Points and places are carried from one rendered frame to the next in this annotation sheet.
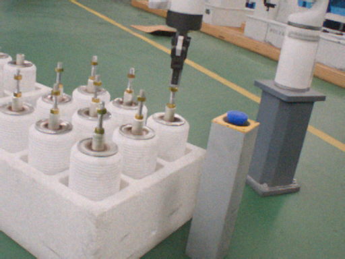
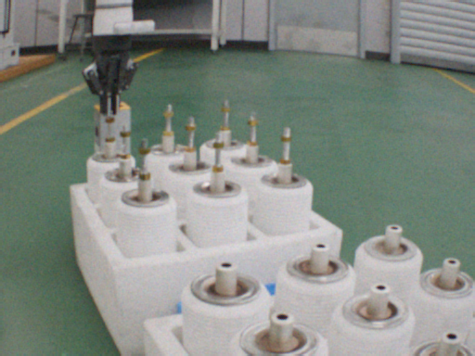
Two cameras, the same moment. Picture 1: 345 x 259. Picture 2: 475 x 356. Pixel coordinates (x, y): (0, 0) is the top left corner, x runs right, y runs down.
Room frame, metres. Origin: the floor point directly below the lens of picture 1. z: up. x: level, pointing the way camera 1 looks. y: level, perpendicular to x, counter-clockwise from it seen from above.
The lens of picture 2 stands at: (1.68, 0.58, 0.56)
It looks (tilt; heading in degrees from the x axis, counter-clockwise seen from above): 18 degrees down; 207
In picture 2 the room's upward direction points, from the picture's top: 2 degrees clockwise
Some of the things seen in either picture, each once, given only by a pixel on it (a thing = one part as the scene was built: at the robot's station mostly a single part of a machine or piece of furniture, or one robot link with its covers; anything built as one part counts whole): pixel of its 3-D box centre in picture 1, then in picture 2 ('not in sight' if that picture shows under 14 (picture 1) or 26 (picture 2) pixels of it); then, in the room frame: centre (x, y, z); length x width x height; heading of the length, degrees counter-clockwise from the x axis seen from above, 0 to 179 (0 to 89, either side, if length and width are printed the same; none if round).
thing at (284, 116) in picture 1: (277, 136); not in sight; (1.12, -0.46, 0.15); 0.15 x 0.15 x 0.30; 23
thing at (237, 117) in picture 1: (236, 118); not in sight; (0.74, -0.22, 0.32); 0.04 x 0.04 x 0.02
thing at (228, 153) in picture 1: (220, 193); (112, 176); (0.74, -0.22, 0.16); 0.07 x 0.07 x 0.31; 53
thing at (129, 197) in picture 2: (91, 90); (145, 197); (1.02, 0.09, 0.25); 0.08 x 0.08 x 0.01
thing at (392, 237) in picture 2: not in sight; (392, 239); (1.01, 0.46, 0.26); 0.02 x 0.02 x 0.03
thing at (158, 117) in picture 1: (168, 119); (109, 157); (0.88, -0.10, 0.25); 0.08 x 0.08 x 0.01
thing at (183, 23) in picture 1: (182, 30); (111, 53); (0.88, -0.10, 0.45); 0.08 x 0.08 x 0.09
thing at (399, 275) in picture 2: not in sight; (379, 307); (1.01, 0.46, 0.16); 0.10 x 0.10 x 0.18
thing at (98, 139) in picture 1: (98, 141); (224, 138); (0.69, 0.04, 0.26); 0.02 x 0.02 x 0.03
